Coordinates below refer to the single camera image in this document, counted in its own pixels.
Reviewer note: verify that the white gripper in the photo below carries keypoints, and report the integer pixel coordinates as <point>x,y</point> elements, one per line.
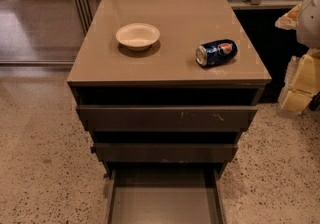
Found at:
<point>309,23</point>

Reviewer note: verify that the blue pepsi can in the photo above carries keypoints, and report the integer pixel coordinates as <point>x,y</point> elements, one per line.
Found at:
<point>216,52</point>

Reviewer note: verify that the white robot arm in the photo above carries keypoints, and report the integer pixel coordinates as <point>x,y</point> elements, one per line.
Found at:
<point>308,34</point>

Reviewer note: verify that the brown drawer cabinet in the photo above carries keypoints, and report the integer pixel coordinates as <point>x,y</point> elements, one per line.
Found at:
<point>106,73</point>

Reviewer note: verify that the top drawer front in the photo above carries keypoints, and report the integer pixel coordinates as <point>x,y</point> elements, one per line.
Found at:
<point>166,119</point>

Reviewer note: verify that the open bottom drawer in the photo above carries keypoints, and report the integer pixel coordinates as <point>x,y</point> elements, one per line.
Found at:
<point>164,196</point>

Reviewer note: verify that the middle drawer front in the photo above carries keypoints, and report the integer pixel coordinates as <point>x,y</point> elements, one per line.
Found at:
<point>164,153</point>

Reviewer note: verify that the white paper bowl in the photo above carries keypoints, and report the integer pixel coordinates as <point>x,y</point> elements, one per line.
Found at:
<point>138,36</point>

